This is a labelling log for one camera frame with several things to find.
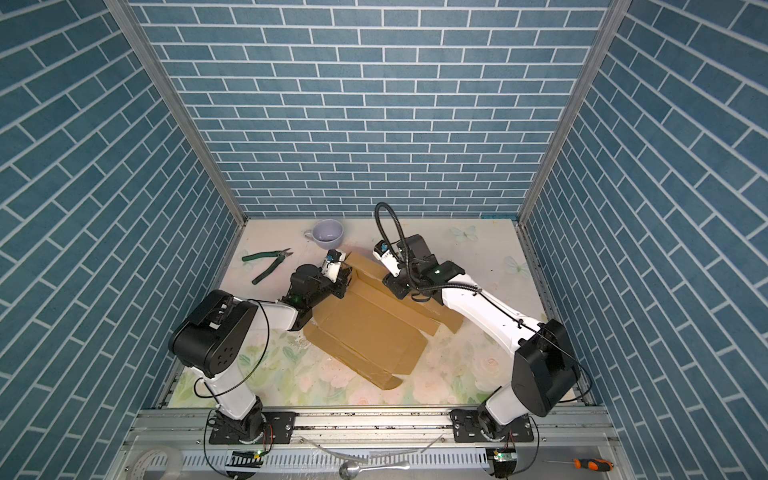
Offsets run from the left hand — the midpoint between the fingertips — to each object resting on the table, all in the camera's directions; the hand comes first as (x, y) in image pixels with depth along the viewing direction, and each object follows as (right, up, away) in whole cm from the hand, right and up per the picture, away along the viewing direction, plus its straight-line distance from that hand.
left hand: (350, 268), depth 94 cm
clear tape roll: (-36, -43, -27) cm, 62 cm away
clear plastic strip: (+10, -43, -23) cm, 50 cm away
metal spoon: (+4, -44, -27) cm, 52 cm away
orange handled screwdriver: (+60, -43, -26) cm, 78 cm away
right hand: (+12, 0, -11) cm, 16 cm away
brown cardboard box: (+8, -19, -3) cm, 21 cm away
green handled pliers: (-29, +4, +15) cm, 33 cm away
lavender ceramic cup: (-11, +12, +18) cm, 24 cm away
